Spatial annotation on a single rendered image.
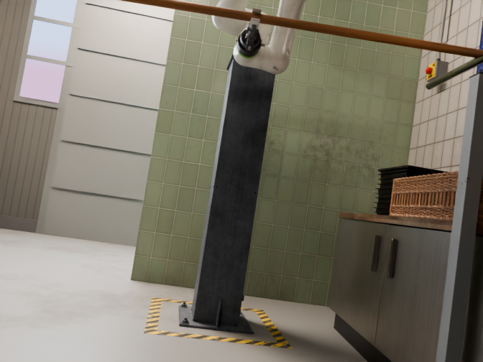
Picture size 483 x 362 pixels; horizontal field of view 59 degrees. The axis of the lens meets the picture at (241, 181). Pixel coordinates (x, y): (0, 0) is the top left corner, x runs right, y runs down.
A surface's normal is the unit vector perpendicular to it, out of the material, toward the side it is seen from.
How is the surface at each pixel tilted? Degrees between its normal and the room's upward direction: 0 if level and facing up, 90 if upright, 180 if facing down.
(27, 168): 90
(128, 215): 90
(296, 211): 90
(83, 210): 90
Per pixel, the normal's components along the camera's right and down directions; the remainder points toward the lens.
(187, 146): 0.08, -0.05
